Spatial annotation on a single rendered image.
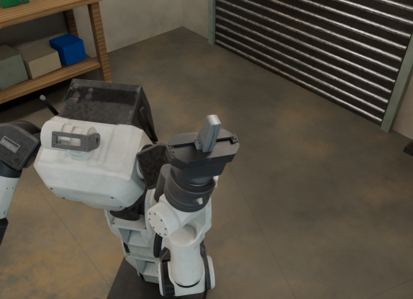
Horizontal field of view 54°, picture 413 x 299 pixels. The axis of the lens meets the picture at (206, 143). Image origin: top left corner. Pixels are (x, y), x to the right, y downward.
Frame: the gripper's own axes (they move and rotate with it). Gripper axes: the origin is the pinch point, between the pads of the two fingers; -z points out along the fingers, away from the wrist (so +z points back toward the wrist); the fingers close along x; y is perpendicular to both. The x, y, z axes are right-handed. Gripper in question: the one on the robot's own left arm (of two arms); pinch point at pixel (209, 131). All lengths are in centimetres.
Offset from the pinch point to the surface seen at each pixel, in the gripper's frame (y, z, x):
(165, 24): 331, 226, -136
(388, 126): 96, 151, -233
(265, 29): 228, 157, -189
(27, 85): 228, 205, 18
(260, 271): 21, 160, -82
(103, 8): 316, 195, -61
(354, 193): 50, 155, -168
